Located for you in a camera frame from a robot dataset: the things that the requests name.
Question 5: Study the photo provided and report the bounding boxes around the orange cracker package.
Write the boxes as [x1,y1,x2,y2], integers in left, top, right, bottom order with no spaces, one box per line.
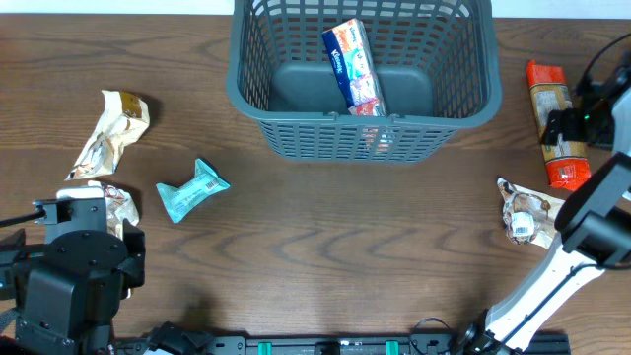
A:
[526,60,591,191]

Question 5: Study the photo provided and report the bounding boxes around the grey plastic basket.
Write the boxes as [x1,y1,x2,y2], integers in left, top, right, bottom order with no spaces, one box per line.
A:
[227,0,502,163]

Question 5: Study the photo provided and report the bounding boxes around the colourful tissue pack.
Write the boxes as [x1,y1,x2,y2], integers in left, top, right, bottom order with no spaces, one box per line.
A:
[321,18,387,117]

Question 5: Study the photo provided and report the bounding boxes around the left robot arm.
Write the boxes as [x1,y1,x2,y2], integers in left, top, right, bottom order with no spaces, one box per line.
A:
[1,186,213,354]

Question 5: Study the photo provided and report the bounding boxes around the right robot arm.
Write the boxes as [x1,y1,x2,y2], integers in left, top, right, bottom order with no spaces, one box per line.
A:
[452,61,630,354]

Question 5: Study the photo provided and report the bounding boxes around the cream brown snack bag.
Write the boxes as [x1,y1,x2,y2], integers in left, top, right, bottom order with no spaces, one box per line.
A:
[87,180,140,240]

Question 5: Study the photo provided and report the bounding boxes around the teal snack wrapper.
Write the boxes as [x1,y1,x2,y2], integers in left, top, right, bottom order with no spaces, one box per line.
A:
[156,159,230,223]

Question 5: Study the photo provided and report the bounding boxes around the cream snack bag right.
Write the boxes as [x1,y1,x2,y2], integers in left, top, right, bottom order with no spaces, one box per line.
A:
[497,177,564,249]

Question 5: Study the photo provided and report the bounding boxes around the cream crumpled snack bag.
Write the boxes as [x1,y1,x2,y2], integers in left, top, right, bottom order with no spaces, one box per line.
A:
[65,90,150,181]

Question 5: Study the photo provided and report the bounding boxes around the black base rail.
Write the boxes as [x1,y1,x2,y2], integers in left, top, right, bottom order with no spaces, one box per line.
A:
[110,331,572,355]

